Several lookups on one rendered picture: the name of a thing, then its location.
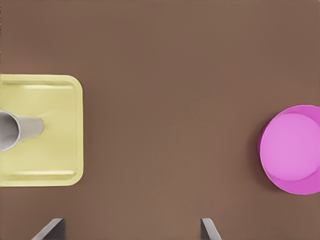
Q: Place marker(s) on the white IKEA cup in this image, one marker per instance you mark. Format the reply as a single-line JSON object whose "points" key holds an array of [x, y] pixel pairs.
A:
{"points": [[26, 127]]}

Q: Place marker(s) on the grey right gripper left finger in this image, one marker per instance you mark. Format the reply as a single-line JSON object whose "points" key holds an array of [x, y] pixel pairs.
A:
{"points": [[53, 230]]}

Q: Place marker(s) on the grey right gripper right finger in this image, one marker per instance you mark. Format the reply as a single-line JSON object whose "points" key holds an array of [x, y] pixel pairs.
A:
{"points": [[209, 231]]}

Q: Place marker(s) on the pink bowl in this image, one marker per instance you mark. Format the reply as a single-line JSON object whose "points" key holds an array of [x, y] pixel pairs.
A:
{"points": [[290, 150]]}

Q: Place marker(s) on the pale yellow tray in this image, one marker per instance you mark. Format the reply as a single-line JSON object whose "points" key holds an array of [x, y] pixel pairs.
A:
{"points": [[55, 157]]}

